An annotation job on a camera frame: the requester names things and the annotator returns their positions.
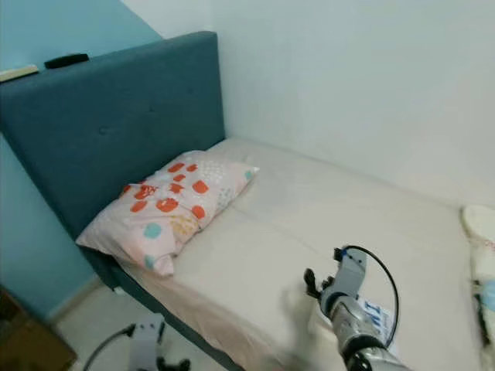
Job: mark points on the white book blue letters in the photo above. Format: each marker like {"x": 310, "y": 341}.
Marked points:
{"x": 383, "y": 321}

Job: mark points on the pink orange printed pillow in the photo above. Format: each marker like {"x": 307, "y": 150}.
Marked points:
{"x": 224, "y": 182}

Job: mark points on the cream cartoon printed quilt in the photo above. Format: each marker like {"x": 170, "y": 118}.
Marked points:
{"x": 481, "y": 224}

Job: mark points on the cream sheeted mattress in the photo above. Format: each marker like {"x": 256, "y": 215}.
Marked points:
{"x": 325, "y": 224}

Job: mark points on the brown cardboard box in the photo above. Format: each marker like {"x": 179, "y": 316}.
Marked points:
{"x": 35, "y": 340}

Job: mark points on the cream flat object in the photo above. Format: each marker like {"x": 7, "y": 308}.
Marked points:
{"x": 18, "y": 73}

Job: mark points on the black remote control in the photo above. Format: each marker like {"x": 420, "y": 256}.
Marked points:
{"x": 66, "y": 61}

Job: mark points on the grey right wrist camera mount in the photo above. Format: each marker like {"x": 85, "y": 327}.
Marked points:
{"x": 350, "y": 274}

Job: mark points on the white bed frame label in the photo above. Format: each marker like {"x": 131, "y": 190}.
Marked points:
{"x": 117, "y": 291}

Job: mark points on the blue fabric bed frame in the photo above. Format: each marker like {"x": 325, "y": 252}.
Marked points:
{"x": 116, "y": 124}

